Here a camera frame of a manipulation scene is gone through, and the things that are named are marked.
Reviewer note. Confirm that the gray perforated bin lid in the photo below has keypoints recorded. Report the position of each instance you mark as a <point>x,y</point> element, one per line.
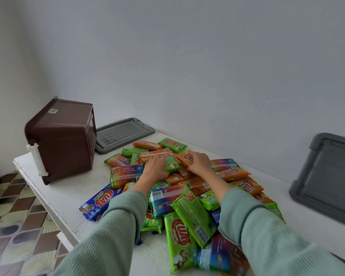
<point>121,135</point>

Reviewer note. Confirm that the gray solid bin lid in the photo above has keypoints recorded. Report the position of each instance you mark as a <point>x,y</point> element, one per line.
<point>329,181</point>

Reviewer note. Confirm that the brown plastic storage bin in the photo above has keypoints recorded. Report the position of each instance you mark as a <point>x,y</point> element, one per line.
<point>63,137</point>

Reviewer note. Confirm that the person's right forearm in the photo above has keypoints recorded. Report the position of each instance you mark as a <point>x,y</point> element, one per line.
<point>264,235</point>

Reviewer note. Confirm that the person's right hand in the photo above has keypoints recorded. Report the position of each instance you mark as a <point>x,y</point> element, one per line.
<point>201,165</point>

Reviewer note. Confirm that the person's left forearm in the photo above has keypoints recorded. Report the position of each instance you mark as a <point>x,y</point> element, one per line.
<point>112,232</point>

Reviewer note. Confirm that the person's right fingers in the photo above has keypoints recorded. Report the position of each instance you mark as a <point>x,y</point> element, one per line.
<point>195,156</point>

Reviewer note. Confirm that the orange snack packet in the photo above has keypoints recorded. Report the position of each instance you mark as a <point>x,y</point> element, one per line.
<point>184,159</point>
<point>161,154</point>

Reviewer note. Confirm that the pile of colourful snack packets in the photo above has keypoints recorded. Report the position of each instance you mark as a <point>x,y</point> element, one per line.
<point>187,215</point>

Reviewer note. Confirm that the person's left hand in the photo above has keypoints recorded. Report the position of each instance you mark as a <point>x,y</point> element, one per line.
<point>155,171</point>

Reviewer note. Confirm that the person's left fingers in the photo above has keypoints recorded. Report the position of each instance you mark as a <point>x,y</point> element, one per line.
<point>155,159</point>

